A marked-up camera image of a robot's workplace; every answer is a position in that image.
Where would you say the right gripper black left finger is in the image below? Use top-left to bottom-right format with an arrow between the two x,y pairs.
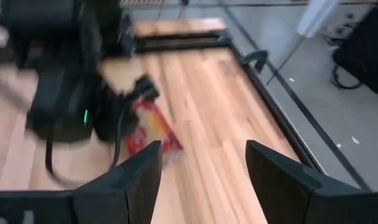
72,140 -> 163,224

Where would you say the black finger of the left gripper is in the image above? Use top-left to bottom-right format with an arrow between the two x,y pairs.
120,74 -> 161,102

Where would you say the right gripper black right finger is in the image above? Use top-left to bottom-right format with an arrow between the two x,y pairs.
245,140 -> 364,224

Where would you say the red popcorn bag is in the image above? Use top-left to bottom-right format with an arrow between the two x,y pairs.
126,99 -> 184,158

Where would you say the black floor equipment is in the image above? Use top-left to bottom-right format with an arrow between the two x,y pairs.
331,6 -> 378,94

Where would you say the white equipment box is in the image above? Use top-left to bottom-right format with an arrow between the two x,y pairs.
324,2 -> 373,40

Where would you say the white container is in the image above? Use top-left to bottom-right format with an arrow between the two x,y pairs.
296,0 -> 341,39

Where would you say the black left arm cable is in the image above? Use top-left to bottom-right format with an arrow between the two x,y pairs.
44,102 -> 124,187

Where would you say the black frame clamp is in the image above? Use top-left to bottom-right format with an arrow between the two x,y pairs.
240,49 -> 269,74

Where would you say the black cable loop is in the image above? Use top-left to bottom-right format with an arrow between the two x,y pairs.
331,63 -> 364,90

